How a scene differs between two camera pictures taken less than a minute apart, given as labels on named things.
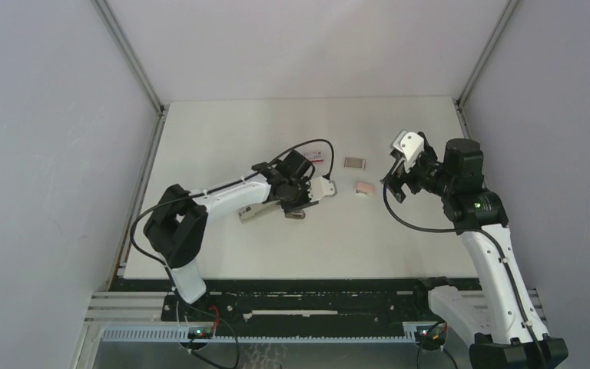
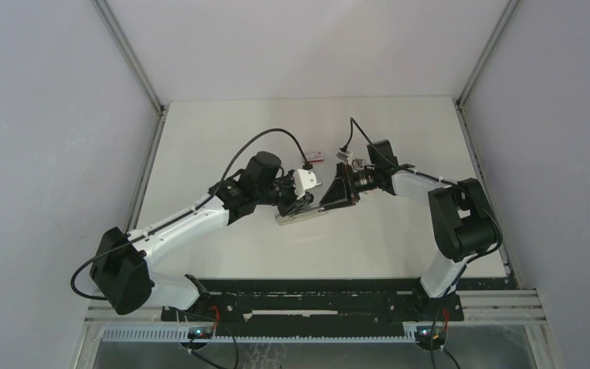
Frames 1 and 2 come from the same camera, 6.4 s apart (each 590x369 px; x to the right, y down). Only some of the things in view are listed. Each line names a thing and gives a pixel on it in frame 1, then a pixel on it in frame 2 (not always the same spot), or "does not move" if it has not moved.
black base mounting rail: (297, 300) does not move
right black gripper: (399, 176) → (343, 191)
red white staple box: (315, 156) does not move
